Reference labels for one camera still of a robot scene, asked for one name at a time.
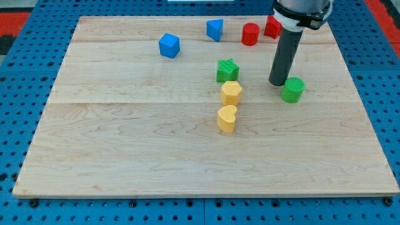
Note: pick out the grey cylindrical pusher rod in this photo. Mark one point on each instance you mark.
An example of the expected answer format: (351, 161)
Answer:
(284, 56)

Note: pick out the green cylinder block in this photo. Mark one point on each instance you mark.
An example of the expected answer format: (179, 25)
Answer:
(292, 90)

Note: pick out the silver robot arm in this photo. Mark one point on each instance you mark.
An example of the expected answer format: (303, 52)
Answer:
(295, 16)

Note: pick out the red star block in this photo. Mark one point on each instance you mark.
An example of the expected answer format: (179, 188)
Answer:
(273, 27)

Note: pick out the red cylinder block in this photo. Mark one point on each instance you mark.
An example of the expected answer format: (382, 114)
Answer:
(250, 34)

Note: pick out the green star block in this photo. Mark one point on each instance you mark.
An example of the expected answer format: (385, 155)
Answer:
(227, 70)

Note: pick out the blue triangle block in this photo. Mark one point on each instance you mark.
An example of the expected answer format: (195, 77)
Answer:
(214, 29)

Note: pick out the yellow hexagon block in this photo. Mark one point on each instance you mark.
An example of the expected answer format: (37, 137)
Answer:
(231, 93)

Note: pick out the yellow heart block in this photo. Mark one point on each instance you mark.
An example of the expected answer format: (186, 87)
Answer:
(226, 118)

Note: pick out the blue cube block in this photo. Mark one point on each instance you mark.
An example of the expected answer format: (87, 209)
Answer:
(169, 45)

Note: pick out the wooden board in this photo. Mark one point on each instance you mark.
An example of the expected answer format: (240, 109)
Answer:
(124, 122)

